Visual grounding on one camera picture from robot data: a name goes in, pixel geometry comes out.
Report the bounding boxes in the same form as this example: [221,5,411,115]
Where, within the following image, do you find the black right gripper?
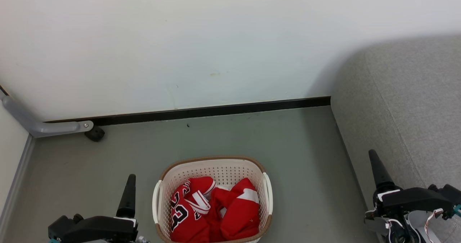
[364,149,453,234]

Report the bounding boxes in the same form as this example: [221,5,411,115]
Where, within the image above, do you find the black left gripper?
[68,174,139,243]

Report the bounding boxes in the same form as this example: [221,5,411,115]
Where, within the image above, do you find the white perforated laundry basket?
[152,156,273,243]

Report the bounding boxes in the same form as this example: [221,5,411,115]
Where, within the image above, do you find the black baseboard strip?
[45,96,331,126]

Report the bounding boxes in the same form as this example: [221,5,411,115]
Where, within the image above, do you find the red garment white patch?
[211,177,260,242]

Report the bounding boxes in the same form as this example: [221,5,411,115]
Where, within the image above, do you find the red jersey number 23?
[169,176,222,243]

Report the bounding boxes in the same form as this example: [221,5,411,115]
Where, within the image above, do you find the thin white wire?
[385,219,397,243]

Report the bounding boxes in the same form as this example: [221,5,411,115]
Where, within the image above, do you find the grey fabric sofa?
[330,34,461,243]

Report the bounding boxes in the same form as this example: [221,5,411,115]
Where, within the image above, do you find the grey metal frame leg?
[0,90,94,138]

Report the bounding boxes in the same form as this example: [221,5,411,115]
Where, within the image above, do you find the black caster wheel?
[85,126,106,142]

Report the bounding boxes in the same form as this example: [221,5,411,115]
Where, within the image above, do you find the red white twisted wires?
[424,208,444,238]

